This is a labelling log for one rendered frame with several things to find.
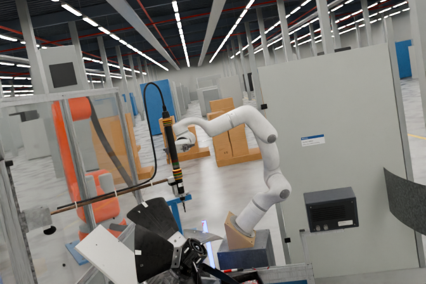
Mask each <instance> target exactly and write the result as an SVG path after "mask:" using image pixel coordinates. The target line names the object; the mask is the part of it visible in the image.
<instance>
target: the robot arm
mask: <svg viewBox="0 0 426 284"><path fill-rule="evenodd" d="M243 123H245V124H246V125H247V126H248V127H249V128H250V129H251V130H252V131H253V134H254V136H255V139H256V141H257V144H258V146H259V149H260V151H261V155H262V159H263V163H264V172H263V176H264V182H265V184H266V185H267V187H268V188H269V191H268V192H267V193H263V192H259V193H257V194H256V195H255V196H254V197H253V198H252V199H251V201H250V202H249V203H248V204H247V206H246V207H245V208H244V209H243V211H242V212H241V213H240V215H239V216H231V217H230V219H229V220H230V222H231V224H232V225H233V226H234V228H235V229H236V230H237V231H239V232H240V233H241V234H242V235H244V236H246V237H248V238H253V237H254V236H255V233H254V230H253V228H254V227H255V226H256V224H257V223H258V222H259V221H260V220H261V219H262V217H263V216H264V215H265V213H266V212H267V211H268V210H269V209H270V207H271V206H272V205H274V204H276V203H279V202H283V201H285V200H286V199H287V198H288V197H289V196H290V194H291V192H292V188H291V185H290V183H289V182H288V181H287V180H286V178H285V177H284V175H283V174H282V173H281V170H280V156H279V153H278V149H277V146H276V143H275V141H276V140H277V138H278V133H277V131H276V129H275V128H274V127H273V126H272V125H271V124H270V123H269V122H268V120H267V119H266V118H265V117H264V116H263V115H262V114H261V113H260V112H259V111H258V110H257V109H256V108H254V107H252V106H250V105H244V106H240V107H238V108H236V109H234V110H232V111H230V112H228V113H225V114H224V115H222V116H220V117H217V118H215V119H213V120H211V121H206V120H203V119H200V118H197V117H188V118H185V119H183V120H180V121H179V122H176V123H175V124H173V126H172V128H173V131H174V133H175V135H176V137H177V139H176V141H175V144H176V150H177V153H183V152H188V151H189V150H190V148H191V147H192V146H195V141H196V137H195V135H194V134H193V133H192V132H189V130H188V126H189V125H192V124H195V125H198V126H200V127H201V128H202V129H203V130H204V131H205V132H206V133H207V134H208V135H209V136H210V137H214V136H217V135H219V134H221V133H223V132H226V131H228V130H230V129H232V128H234V127H236V126H239V125H240V124H243Z"/></svg>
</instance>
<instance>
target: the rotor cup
mask: <svg viewBox="0 0 426 284"><path fill-rule="evenodd" d="M196 246H198V247H199V250H198V249H197V248H196ZM181 248H182V251H181V259H180V263H179V267H178V268H172V269H173V270H174V271H175V272H176V273H177V274H178V275H179V276H180V277H182V278H185V279H191V278H192V276H191V273H192V261H193V262H194V263H195V266H196V268H197V267H199V265H201V263H202V262H203V261H204V260H205V259H206V258H207V256H208V253H207V250H206V248H205V247H204V245H203V244H202V243H201V242H200V241H198V240H197V239H195V238H191V237H190V238H188V239H187V240H186V241H185V242H184V243H183V244H182V246H181ZM187 248H189V249H188V250H187V251H186V253H184V251H185V250H186V249H187ZM200 258H201V259H200ZM199 259H200V261H199V262H198V263H196V262H197V261H198V260H199Z"/></svg>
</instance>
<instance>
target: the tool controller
mask: <svg viewBox="0 0 426 284"><path fill-rule="evenodd" d="M304 202H305V206H306V214H307V221H308V225H309V230H310V232H311V233H314V232H319V231H329V230H335V229H345V228H355V227H359V219H358V208H357V201H356V196H355V194H354V192H353V189H352V187H351V186H350V187H345V188H336V189H331V190H322V191H314V192H308V193H304Z"/></svg>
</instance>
